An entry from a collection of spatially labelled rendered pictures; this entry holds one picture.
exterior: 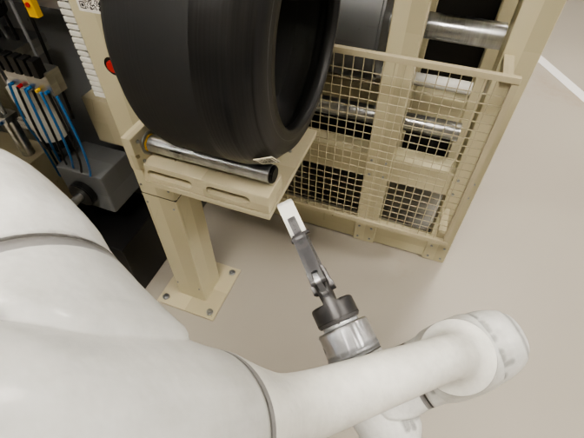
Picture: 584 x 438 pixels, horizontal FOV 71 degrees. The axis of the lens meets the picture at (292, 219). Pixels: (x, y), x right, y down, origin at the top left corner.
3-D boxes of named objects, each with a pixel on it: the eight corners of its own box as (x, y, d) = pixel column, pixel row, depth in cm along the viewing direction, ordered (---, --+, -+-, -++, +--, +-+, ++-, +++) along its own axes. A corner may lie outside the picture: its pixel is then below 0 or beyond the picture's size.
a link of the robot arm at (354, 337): (333, 364, 73) (318, 332, 74) (380, 342, 72) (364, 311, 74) (328, 371, 64) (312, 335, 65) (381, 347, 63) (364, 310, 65)
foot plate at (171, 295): (156, 301, 176) (155, 298, 174) (189, 254, 193) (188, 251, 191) (213, 321, 170) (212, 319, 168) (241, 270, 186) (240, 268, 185)
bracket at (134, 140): (131, 169, 105) (119, 137, 98) (206, 89, 130) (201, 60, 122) (142, 171, 104) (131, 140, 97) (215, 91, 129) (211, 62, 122)
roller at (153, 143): (142, 152, 103) (142, 134, 101) (153, 149, 107) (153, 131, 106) (270, 186, 95) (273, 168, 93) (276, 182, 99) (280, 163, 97)
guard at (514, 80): (235, 188, 179) (210, 24, 127) (236, 185, 180) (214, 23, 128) (446, 246, 158) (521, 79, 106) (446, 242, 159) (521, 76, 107)
